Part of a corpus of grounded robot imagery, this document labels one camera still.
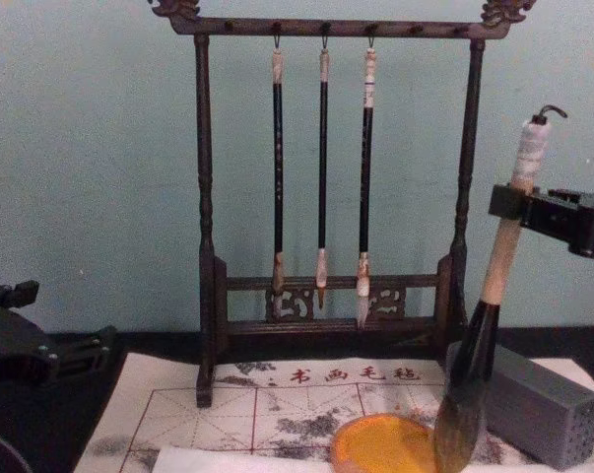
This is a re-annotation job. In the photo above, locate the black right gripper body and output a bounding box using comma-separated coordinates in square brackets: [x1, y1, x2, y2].
[547, 188, 594, 259]

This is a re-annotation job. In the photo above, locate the orange round dish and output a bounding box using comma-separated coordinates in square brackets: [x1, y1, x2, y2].
[331, 412, 443, 473]

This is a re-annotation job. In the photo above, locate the grey block with holes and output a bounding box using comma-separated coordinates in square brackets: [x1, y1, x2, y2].
[446, 341, 594, 470]

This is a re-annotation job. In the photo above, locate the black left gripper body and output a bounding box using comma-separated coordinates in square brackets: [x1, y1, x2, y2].
[0, 304, 62, 395]

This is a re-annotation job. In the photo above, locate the calligraphy brush with brown tip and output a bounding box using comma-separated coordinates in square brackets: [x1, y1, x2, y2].
[269, 33, 289, 298]

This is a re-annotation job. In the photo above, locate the large calligraphy brush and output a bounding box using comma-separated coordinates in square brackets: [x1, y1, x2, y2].
[432, 104, 569, 473]

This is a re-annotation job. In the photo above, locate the black table cloth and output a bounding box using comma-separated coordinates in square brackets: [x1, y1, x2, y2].
[0, 322, 594, 473]

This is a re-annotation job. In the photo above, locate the thin black calligraphy brush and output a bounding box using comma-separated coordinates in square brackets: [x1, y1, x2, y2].
[315, 33, 333, 312]

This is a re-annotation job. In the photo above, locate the white paper sheet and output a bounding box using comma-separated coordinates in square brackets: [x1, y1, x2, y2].
[152, 444, 343, 473]

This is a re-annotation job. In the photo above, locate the calligraphy brush with white tip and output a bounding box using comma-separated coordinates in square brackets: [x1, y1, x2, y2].
[355, 34, 379, 330]

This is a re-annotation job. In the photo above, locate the white felt mat, red grid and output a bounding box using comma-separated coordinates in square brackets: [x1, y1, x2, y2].
[73, 350, 594, 473]

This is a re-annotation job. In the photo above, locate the dark carved wooden brush rack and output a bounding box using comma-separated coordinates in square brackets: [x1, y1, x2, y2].
[147, 0, 537, 409]

